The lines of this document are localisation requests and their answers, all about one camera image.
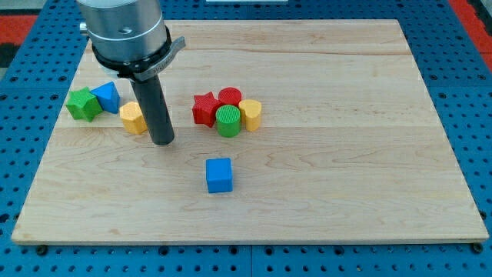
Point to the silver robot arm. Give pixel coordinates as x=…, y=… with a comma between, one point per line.
x=124, y=30

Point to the blue cube block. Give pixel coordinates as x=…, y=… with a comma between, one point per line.
x=219, y=176

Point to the green cylinder block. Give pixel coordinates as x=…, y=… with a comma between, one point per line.
x=228, y=120

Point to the yellow heart block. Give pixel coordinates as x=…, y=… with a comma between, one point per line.
x=250, y=114

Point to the wooden board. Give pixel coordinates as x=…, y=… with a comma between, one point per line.
x=350, y=150

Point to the red cylinder block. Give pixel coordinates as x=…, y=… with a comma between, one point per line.
x=230, y=96

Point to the red star block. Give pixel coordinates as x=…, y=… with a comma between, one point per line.
x=204, y=109

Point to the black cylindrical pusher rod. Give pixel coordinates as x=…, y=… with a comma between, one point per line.
x=151, y=100

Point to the yellow hexagon block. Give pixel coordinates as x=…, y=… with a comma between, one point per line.
x=132, y=118

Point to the black clamp with grey lever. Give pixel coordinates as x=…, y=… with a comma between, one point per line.
x=153, y=65

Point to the blue triangular block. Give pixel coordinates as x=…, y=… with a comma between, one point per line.
x=108, y=97

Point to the green star block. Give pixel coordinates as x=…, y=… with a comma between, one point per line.
x=82, y=104

